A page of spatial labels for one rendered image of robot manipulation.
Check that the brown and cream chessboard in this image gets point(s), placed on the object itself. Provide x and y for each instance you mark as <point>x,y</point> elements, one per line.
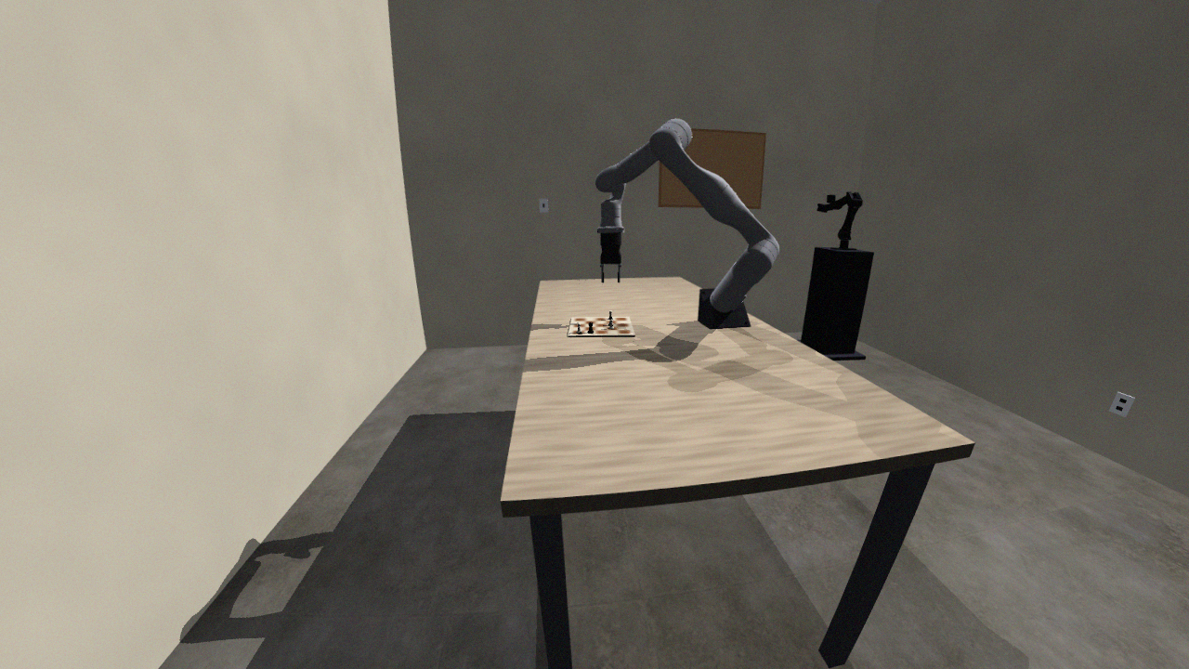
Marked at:
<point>622,327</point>

